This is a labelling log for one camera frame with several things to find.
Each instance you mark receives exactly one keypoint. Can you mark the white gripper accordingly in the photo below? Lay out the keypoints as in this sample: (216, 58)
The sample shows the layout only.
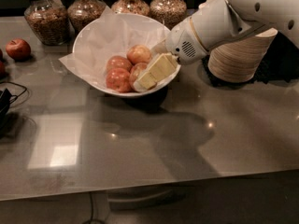
(182, 44)

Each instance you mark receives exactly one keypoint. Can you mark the red apple at left edge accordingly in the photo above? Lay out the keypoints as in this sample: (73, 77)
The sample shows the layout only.
(2, 65)

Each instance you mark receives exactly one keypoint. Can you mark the red apple on table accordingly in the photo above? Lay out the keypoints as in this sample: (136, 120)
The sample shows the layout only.
(18, 49)

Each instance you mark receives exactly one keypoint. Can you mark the front left red apple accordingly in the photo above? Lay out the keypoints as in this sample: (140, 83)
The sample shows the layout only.
(117, 79)

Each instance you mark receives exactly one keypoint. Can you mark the glass cereal jar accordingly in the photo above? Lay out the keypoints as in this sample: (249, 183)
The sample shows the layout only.
(138, 7)
(49, 21)
(168, 12)
(83, 12)

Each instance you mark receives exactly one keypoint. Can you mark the far left glass cereal jar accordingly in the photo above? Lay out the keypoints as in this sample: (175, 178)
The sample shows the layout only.
(49, 21)

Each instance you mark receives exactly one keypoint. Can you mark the yellow-red apple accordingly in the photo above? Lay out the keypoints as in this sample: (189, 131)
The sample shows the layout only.
(138, 54)
(136, 71)

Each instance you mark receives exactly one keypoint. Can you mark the black device with cable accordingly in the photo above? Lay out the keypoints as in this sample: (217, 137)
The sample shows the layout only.
(9, 95)

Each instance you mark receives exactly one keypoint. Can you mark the back left red apple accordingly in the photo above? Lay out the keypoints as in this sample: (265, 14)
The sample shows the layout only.
(118, 62)

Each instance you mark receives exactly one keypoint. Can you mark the black mat under stacks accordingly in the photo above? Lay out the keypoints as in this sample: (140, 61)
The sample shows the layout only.
(281, 62)

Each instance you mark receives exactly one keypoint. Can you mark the white bowl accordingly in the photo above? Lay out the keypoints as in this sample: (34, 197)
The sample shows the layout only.
(93, 31)

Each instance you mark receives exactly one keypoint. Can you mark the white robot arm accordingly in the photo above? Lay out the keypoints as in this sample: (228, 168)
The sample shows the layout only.
(224, 21)

